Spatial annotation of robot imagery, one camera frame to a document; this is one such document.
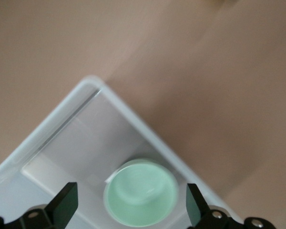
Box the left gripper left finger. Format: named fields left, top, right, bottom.
left=0, top=182, right=79, bottom=229

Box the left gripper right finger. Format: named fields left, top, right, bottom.
left=186, top=183, right=275, bottom=229

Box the mint green ceramic bowl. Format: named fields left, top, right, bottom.
left=103, top=158, right=180, bottom=227

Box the translucent white plastic bin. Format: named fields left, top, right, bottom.
left=0, top=75, right=244, bottom=229

